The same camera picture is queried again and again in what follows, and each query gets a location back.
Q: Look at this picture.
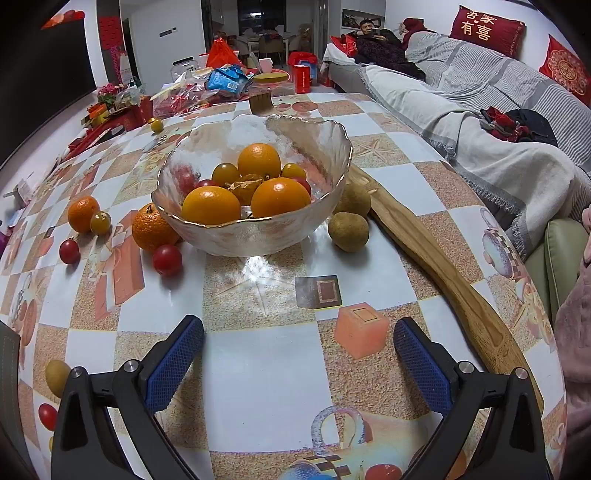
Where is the tan round longan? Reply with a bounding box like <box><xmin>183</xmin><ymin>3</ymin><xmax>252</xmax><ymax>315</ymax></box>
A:
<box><xmin>45</xmin><ymin>360</ymin><xmax>72</xmax><ymax>398</ymax></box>

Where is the small mandarin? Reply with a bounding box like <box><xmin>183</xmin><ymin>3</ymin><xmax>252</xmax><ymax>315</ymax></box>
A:
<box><xmin>68</xmin><ymin>196</ymin><xmax>101</xmax><ymax>233</ymax></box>

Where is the clear glass bowl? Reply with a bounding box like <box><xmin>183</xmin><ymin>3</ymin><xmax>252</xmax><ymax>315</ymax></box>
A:
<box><xmin>151</xmin><ymin>114</ymin><xmax>354</xmax><ymax>258</ymax></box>

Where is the red patterned cushion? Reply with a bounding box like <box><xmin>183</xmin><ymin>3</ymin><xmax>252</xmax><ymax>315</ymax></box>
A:
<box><xmin>539</xmin><ymin>34</ymin><xmax>591</xmax><ymax>95</ymax></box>

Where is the long wooden stick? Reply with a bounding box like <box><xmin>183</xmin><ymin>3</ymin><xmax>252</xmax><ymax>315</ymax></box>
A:
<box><xmin>265</xmin><ymin>115</ymin><xmax>546</xmax><ymax>418</ymax></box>

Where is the pink fleece garment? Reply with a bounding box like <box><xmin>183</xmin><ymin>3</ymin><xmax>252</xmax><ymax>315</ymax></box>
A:
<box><xmin>553</xmin><ymin>231</ymin><xmax>591</xmax><ymax>480</ymax></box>

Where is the blue snack bag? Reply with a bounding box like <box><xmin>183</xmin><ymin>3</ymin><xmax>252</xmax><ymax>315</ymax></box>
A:
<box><xmin>205</xmin><ymin>65</ymin><xmax>252</xmax><ymax>97</ymax></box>

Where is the clear jar with black lid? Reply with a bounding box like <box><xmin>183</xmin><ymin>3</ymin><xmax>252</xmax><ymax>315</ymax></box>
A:
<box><xmin>171</xmin><ymin>55</ymin><xmax>195</xmax><ymax>84</ymax></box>

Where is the green chair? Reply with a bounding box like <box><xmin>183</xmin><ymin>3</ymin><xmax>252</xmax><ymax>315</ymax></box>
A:
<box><xmin>524</xmin><ymin>217</ymin><xmax>591</xmax><ymax>333</ymax></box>

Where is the kiwi near bowl front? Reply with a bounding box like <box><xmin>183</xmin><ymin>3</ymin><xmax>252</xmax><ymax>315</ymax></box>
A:
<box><xmin>328</xmin><ymin>211</ymin><xmax>370</xmax><ymax>253</ymax></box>

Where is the flower bouquet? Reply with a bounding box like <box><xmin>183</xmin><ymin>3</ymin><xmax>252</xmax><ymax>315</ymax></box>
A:
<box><xmin>96</xmin><ymin>83</ymin><xmax>139</xmax><ymax>109</ymax></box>

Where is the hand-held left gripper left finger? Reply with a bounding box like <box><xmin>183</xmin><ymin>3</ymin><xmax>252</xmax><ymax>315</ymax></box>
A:
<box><xmin>50</xmin><ymin>315</ymin><xmax>206</xmax><ymax>480</ymax></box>

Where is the kiwi bowl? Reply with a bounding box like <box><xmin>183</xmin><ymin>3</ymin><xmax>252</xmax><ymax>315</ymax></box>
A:
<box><xmin>328</xmin><ymin>211</ymin><xmax>370</xmax><ymax>253</ymax></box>
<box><xmin>333</xmin><ymin>181</ymin><xmax>372</xmax><ymax>217</ymax></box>

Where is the dining table with chairs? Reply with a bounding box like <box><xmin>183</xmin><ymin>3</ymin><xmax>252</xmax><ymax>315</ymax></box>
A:
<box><xmin>231</xmin><ymin>32</ymin><xmax>305</xmax><ymax>63</ymax></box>

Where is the red cushion with gold print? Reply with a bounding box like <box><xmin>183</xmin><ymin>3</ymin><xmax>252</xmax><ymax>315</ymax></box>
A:
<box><xmin>449</xmin><ymin>6</ymin><xmax>527</xmax><ymax>58</ymax></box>

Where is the black television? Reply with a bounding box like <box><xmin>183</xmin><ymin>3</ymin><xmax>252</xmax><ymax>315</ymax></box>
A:
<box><xmin>0</xmin><ymin>9</ymin><xmax>99</xmax><ymax>171</ymax></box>

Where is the large orange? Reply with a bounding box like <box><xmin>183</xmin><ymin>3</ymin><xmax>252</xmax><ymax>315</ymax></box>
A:
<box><xmin>181</xmin><ymin>185</ymin><xmax>243</xmax><ymax>225</ymax></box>
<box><xmin>237</xmin><ymin>143</ymin><xmax>283</xmax><ymax>181</ymax></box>
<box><xmin>250</xmin><ymin>177</ymin><xmax>312</xmax><ymax>219</ymax></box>

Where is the red and black clothes pile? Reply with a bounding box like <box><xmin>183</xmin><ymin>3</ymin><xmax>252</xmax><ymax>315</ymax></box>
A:
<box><xmin>479</xmin><ymin>106</ymin><xmax>559</xmax><ymax>147</ymax></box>

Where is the red gift bag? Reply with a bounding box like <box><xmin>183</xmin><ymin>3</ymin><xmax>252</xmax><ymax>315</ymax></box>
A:
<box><xmin>205</xmin><ymin>38</ymin><xmax>243</xmax><ymax>69</ymax></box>

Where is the brown dried fruit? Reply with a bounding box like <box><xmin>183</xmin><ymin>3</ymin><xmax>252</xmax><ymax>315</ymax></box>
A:
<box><xmin>225</xmin><ymin>173</ymin><xmax>265</xmax><ymax>206</ymax></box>

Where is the bumpy mandarin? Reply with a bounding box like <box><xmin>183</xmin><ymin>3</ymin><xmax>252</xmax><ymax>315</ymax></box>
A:
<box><xmin>131</xmin><ymin>203</ymin><xmax>181</xmax><ymax>253</ymax></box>

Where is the kiwi near bowl rear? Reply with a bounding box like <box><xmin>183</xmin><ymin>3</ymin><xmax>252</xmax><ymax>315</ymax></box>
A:
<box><xmin>333</xmin><ymin>181</ymin><xmax>372</xmax><ymax>217</ymax></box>

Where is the checkered printed tablecloth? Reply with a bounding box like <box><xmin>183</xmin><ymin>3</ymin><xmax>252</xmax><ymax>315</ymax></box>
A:
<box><xmin>0</xmin><ymin>91</ymin><xmax>570</xmax><ymax>480</ymax></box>

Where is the red carton box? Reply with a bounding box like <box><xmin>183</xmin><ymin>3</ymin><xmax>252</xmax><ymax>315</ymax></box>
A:
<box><xmin>293</xmin><ymin>65</ymin><xmax>313</xmax><ymax>94</ymax></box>

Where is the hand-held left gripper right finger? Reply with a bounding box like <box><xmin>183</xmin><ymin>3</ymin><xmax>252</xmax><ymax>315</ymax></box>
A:
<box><xmin>393</xmin><ymin>316</ymin><xmax>555</xmax><ymax>480</ymax></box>

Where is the red wrapped snack bag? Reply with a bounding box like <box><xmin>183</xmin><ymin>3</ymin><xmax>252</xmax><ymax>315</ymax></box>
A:
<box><xmin>151</xmin><ymin>78</ymin><xmax>220</xmax><ymax>118</ymax></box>

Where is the grey striped sofa cover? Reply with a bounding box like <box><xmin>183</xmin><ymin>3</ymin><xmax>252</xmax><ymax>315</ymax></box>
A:
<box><xmin>323</xmin><ymin>31</ymin><xmax>591</xmax><ymax>181</ymax></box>

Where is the red gift box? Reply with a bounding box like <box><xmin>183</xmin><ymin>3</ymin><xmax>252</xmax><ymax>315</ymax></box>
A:
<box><xmin>121</xmin><ymin>98</ymin><xmax>154</xmax><ymax>131</ymax></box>

